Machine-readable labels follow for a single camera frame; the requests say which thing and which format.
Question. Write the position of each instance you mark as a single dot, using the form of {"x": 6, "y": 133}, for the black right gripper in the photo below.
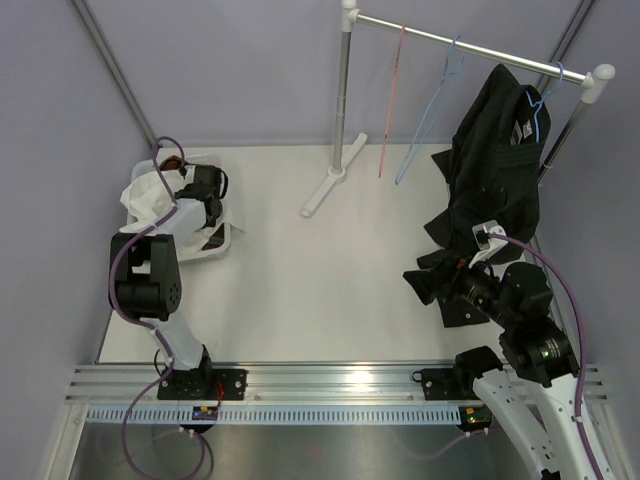
{"x": 428, "y": 281}

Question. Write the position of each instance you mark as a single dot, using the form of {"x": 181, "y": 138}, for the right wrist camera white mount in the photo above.
{"x": 490, "y": 238}

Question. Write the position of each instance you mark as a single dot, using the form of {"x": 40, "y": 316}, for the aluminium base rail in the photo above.
{"x": 287, "y": 383}

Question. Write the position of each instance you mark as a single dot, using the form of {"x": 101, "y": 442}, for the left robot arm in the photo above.
{"x": 145, "y": 286}

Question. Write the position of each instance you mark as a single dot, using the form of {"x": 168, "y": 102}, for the black pinstripe shirt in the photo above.
{"x": 491, "y": 171}

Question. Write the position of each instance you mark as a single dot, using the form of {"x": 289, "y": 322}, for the metal clothes rack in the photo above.
{"x": 593, "y": 84}

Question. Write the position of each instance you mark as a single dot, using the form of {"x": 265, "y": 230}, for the white plastic basket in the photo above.
{"x": 176, "y": 183}

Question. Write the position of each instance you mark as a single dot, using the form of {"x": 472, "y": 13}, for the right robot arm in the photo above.
{"x": 534, "y": 387}

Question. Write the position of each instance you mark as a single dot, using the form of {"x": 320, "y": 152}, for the red plaid shirt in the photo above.
{"x": 173, "y": 163}

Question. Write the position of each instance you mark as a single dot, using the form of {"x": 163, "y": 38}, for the white slotted cable duct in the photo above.
{"x": 278, "y": 415}

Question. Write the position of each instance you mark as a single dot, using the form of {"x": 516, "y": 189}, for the pink wire hanger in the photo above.
{"x": 392, "y": 96}

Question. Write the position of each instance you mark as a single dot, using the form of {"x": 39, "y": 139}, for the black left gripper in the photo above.
{"x": 209, "y": 224}

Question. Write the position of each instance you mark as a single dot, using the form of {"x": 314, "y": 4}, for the blue wire hanger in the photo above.
{"x": 538, "y": 105}
{"x": 451, "y": 71}

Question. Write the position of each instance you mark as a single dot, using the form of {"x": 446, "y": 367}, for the white shirt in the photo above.
{"x": 146, "y": 201}

